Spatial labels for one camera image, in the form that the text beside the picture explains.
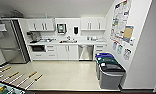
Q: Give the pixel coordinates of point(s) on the stainless steel dishwasher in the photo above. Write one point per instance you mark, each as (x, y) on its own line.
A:
(85, 52)

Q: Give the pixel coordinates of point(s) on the chrome sink faucet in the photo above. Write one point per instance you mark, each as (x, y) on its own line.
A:
(68, 37)

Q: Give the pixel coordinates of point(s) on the white base cabinet row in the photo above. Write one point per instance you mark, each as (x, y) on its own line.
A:
(62, 52)

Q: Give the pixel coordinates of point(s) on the steel paper towel dispenser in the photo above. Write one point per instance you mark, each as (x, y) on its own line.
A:
(61, 28)

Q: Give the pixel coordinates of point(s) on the blue lid recycling bin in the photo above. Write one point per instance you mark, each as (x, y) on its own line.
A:
(104, 55)

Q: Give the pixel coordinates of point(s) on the green lid recycling bin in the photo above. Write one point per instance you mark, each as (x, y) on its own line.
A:
(109, 60)

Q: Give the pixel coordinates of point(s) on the black built-in microwave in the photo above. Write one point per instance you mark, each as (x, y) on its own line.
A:
(37, 48)

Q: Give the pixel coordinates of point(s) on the slim bottle on cabinet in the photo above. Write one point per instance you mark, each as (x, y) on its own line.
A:
(46, 16)

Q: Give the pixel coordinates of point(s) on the grey trash bin black lid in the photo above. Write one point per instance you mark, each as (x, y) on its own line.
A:
(112, 76)

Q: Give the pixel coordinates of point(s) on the black coffee machine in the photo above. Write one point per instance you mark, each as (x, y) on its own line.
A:
(34, 36)

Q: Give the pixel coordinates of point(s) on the tan paper on poster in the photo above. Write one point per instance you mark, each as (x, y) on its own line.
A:
(128, 33)

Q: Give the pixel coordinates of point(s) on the stainless steel refrigerator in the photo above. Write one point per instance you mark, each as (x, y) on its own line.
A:
(9, 41)

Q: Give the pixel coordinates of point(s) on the white paper on refrigerator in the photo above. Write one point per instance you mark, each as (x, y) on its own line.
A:
(1, 27)

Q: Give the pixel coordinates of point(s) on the white wall cabinet four doors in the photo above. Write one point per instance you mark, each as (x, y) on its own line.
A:
(40, 25)

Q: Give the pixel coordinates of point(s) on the large colourful wall poster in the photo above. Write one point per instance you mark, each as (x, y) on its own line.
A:
(120, 18)

